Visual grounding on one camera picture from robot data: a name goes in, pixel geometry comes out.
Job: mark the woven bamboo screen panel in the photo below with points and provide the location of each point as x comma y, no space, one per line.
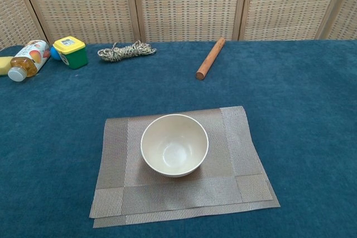
189,4
290,4
347,18
81,4
11,12

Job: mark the blue velvet table cloth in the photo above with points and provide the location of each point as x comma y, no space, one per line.
293,137

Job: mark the brown woven placemat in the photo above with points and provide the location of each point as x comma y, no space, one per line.
195,193

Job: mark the white ceramic bowl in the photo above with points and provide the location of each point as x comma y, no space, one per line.
174,143

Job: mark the green container with yellow lid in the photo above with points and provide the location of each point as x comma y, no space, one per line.
74,57

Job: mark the juice bottle with fruit label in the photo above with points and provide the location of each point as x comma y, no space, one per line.
28,59

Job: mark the wooden rolling pin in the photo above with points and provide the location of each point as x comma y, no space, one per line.
210,58

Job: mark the small blue ball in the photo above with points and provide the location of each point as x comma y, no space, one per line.
54,53

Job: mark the yellow sponge block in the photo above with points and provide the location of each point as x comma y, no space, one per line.
4,66

